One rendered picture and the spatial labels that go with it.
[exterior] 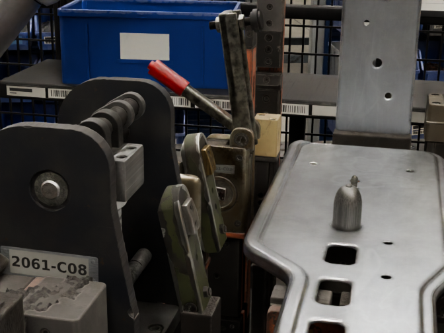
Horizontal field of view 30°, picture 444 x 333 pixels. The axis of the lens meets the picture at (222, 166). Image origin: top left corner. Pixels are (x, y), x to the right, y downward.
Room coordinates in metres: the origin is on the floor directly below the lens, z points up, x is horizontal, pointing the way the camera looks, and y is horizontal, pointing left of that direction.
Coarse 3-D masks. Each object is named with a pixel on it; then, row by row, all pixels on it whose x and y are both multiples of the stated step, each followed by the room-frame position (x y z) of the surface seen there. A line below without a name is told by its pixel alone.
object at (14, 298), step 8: (0, 296) 0.49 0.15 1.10; (8, 296) 0.49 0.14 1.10; (16, 296) 0.49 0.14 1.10; (0, 304) 0.48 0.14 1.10; (8, 304) 0.48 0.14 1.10; (16, 304) 0.49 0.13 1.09; (0, 312) 0.47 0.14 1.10; (8, 312) 0.48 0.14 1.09; (16, 312) 0.49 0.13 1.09; (0, 320) 0.47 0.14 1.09; (8, 320) 0.48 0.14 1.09; (16, 320) 0.48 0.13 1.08; (0, 328) 0.46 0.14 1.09; (8, 328) 0.47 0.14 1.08; (16, 328) 0.48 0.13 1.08; (24, 328) 0.50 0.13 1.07
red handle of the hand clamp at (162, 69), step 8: (152, 64) 1.03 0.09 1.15; (160, 64) 1.03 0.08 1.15; (152, 72) 1.03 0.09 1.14; (160, 72) 1.03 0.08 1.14; (168, 72) 1.03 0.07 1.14; (160, 80) 1.03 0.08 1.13; (168, 80) 1.02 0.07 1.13; (176, 80) 1.02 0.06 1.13; (184, 80) 1.03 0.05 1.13; (168, 88) 1.03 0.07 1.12; (176, 88) 1.02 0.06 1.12; (184, 88) 1.02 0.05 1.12; (192, 88) 1.03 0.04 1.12; (184, 96) 1.02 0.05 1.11; (192, 96) 1.02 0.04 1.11; (200, 96) 1.02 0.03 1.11; (200, 104) 1.02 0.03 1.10; (208, 104) 1.02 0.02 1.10; (216, 104) 1.02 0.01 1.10; (208, 112) 1.02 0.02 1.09; (216, 112) 1.01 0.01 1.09; (224, 112) 1.02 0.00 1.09; (224, 120) 1.01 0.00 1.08; (232, 120) 1.01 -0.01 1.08; (232, 128) 1.01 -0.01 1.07
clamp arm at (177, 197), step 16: (176, 192) 0.68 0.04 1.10; (160, 208) 0.68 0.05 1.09; (176, 208) 0.68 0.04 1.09; (192, 208) 0.70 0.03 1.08; (176, 224) 0.68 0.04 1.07; (192, 224) 0.68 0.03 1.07; (176, 240) 0.68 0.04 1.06; (192, 240) 0.69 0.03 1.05; (176, 256) 0.68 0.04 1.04; (192, 256) 0.68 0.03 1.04; (176, 272) 0.68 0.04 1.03; (192, 272) 0.67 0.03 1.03; (176, 288) 0.68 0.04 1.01; (192, 288) 0.67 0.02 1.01; (208, 288) 0.69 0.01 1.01; (192, 304) 0.67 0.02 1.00
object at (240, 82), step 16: (224, 16) 1.00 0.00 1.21; (240, 16) 1.01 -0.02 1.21; (256, 16) 1.00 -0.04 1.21; (224, 32) 1.00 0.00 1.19; (240, 32) 1.03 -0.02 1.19; (256, 32) 1.01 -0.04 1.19; (224, 48) 1.00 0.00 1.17; (240, 48) 1.00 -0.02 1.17; (240, 64) 1.00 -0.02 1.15; (240, 80) 1.00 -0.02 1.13; (240, 96) 1.00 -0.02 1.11; (240, 112) 1.00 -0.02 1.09; (256, 144) 1.02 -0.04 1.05
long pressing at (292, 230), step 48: (288, 192) 0.97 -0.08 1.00; (384, 192) 0.97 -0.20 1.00; (432, 192) 0.97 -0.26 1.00; (288, 240) 0.82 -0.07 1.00; (336, 240) 0.82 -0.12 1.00; (384, 240) 0.82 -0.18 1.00; (432, 240) 0.82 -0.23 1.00; (288, 288) 0.70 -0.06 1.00; (384, 288) 0.71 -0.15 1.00; (432, 288) 0.71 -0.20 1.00
